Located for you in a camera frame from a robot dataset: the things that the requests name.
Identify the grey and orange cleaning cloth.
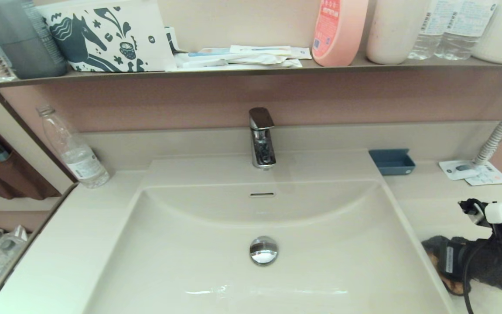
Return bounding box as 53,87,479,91
422,235,502,297

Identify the white sachet with grey print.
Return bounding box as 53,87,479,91
438,160,481,181

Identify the chrome faucet lever handle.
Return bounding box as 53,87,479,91
249,107,275,130

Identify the chrome sink drain stopper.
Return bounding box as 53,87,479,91
249,236,279,266

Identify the chrome faucet spout body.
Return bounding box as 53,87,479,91
252,128,277,170

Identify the white ceramic sink basin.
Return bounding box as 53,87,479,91
83,150,452,314

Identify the white instruction leaflet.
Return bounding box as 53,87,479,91
464,162,502,186

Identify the blue plastic soap dish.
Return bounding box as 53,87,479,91
369,149,416,176

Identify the clear labelled water bottle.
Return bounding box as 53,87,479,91
434,0,501,61
408,0,448,60

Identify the cream cylindrical cup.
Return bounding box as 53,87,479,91
366,0,432,65

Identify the pink lotion bottle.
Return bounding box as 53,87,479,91
312,0,369,67

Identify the crumpled white plastic wrapper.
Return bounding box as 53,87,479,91
174,52,304,71

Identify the white toothbrush packet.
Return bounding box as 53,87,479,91
230,44,293,55

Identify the white packet with blue stripe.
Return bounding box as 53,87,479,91
189,48,235,58

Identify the small white patterned box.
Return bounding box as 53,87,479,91
166,26,186,54

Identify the clear plastic water bottle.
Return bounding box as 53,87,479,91
37,106,110,189

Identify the horse pattern white box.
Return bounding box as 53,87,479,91
37,0,177,72

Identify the brown hanging pouch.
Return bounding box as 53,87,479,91
0,124,61,200

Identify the dark grey bottle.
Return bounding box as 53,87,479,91
0,0,70,79

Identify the thin black cable white plug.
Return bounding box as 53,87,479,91
459,198,488,225

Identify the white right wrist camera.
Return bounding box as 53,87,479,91
485,201,502,224

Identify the white corrugated hose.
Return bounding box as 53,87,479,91
473,89,502,165

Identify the brown wall shelf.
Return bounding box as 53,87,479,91
0,55,502,91

